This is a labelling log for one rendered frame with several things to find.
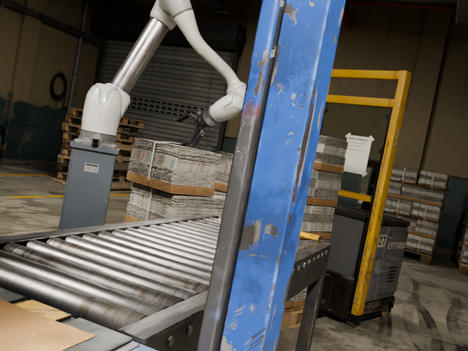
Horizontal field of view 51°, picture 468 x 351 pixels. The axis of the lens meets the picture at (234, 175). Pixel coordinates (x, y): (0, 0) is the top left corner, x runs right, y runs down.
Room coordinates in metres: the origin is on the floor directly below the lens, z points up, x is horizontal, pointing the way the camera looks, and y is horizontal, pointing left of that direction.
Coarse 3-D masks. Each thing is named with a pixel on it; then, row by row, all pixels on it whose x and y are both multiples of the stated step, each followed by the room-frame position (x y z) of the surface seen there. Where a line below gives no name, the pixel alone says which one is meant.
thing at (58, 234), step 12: (192, 216) 1.99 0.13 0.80; (204, 216) 2.05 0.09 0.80; (216, 216) 2.12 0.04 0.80; (72, 228) 1.35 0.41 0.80; (84, 228) 1.38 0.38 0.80; (96, 228) 1.41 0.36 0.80; (108, 228) 1.44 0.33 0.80; (120, 228) 1.48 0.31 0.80; (0, 240) 1.09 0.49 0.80; (12, 240) 1.11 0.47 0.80; (24, 240) 1.13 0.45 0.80
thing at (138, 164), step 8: (136, 144) 2.57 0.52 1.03; (144, 144) 2.53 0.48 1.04; (152, 144) 2.48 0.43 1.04; (136, 152) 2.56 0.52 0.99; (144, 152) 2.53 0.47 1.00; (136, 160) 2.54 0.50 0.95; (144, 160) 2.51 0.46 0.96; (128, 168) 2.58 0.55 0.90; (136, 168) 2.53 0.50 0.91; (144, 168) 2.49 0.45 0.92
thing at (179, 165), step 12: (168, 144) 2.40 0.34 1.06; (168, 156) 2.38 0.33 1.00; (180, 156) 2.35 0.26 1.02; (192, 156) 2.40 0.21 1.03; (204, 156) 2.46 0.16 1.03; (216, 156) 2.52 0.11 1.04; (156, 168) 2.43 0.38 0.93; (168, 168) 2.37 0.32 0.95; (180, 168) 2.36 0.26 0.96; (192, 168) 2.42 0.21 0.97; (204, 168) 2.47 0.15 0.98; (216, 168) 2.54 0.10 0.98; (168, 180) 2.36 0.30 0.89; (180, 180) 2.37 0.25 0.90; (192, 180) 2.43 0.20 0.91; (204, 180) 2.49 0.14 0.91; (168, 192) 2.38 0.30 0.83
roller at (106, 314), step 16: (0, 272) 0.90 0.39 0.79; (16, 272) 0.90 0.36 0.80; (16, 288) 0.88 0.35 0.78; (32, 288) 0.87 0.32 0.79; (48, 288) 0.86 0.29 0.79; (64, 288) 0.86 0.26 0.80; (48, 304) 0.85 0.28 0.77; (64, 304) 0.84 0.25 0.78; (80, 304) 0.83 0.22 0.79; (96, 304) 0.82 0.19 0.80; (112, 304) 0.83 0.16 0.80; (96, 320) 0.81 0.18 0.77; (112, 320) 0.80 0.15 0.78; (128, 320) 0.79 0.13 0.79
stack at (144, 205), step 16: (144, 192) 2.54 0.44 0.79; (160, 192) 2.44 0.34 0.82; (224, 192) 2.99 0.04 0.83; (128, 208) 2.60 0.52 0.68; (144, 208) 2.51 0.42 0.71; (160, 208) 2.43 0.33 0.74; (176, 208) 2.37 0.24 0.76; (192, 208) 2.45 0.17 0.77; (208, 208) 2.53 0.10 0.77; (304, 224) 3.18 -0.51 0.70; (288, 320) 3.20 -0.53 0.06
